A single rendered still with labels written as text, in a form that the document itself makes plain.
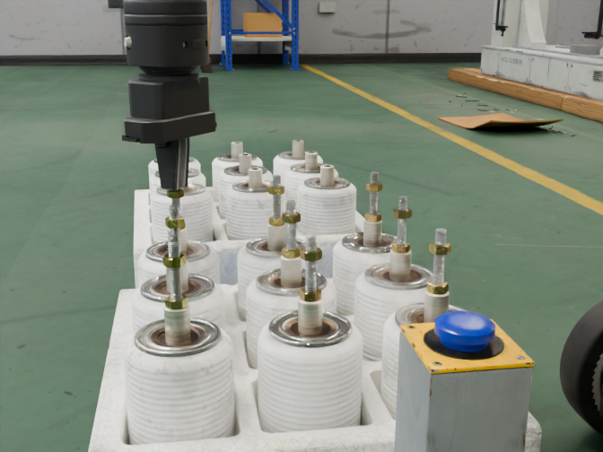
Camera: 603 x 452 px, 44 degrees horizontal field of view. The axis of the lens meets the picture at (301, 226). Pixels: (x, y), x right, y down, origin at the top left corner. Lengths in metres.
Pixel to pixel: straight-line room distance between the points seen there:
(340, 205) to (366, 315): 0.42
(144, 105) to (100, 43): 6.16
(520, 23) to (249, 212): 4.18
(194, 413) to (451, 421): 0.24
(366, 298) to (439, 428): 0.31
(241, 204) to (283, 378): 0.55
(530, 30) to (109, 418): 4.62
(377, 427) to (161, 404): 0.19
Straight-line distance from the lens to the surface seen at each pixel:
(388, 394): 0.71
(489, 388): 0.50
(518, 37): 5.23
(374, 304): 0.78
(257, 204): 1.15
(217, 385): 0.65
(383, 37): 7.20
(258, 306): 0.76
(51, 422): 1.07
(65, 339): 1.30
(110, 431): 0.68
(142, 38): 0.81
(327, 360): 0.64
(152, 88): 0.81
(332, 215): 1.18
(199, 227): 1.16
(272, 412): 0.68
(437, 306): 0.69
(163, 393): 0.64
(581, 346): 0.98
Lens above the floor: 0.53
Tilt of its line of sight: 17 degrees down
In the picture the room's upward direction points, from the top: straight up
